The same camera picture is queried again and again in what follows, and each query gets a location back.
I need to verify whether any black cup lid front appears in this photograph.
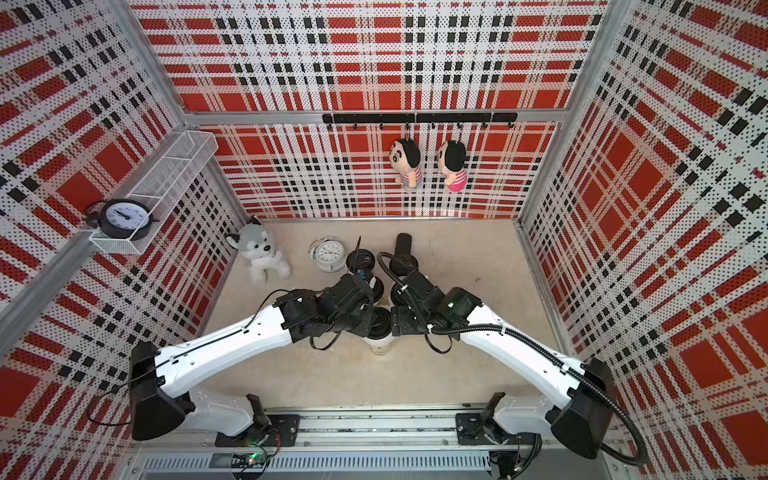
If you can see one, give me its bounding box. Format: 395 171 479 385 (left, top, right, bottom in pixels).
367 307 392 341

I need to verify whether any black cup lid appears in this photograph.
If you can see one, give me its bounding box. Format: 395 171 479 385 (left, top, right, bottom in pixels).
390 283 408 306
369 276 384 303
390 254 419 277
367 307 392 341
346 248 376 273

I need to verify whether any paper cup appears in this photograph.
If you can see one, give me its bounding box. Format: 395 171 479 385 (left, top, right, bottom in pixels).
365 337 393 356

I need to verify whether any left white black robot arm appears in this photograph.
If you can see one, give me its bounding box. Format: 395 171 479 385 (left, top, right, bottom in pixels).
128 270 381 441

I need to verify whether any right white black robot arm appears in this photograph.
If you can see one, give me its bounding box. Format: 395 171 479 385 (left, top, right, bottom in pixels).
392 270 649 466

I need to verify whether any white twin-bell alarm clock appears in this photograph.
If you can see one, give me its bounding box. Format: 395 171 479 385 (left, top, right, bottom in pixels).
309 237 347 273

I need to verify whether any black glasses case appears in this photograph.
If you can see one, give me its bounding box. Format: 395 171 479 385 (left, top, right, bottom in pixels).
394 233 413 257

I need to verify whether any grey husky plush toy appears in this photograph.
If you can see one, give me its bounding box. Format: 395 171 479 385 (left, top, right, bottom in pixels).
225 216 292 284

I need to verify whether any hanging boy doll striped shirt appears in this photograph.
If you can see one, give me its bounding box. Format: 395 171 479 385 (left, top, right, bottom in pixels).
389 139 423 190

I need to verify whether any hanging doll pink shirt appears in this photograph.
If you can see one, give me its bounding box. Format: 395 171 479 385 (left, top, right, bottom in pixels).
437 140 468 193

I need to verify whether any black alarm clock on shelf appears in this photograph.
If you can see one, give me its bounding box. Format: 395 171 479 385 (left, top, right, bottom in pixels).
84 199 155 240

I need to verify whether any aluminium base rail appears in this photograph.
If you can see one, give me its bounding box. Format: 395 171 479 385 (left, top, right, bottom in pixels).
118 398 632 479

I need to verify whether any green circuit board with wires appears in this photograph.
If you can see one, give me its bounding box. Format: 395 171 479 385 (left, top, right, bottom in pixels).
230 445 281 480

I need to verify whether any black wall hook rail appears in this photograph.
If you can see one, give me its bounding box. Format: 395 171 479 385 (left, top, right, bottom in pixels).
321 112 519 126

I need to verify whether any white wire wall shelf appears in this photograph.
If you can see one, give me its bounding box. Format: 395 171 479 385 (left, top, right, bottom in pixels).
89 130 218 255

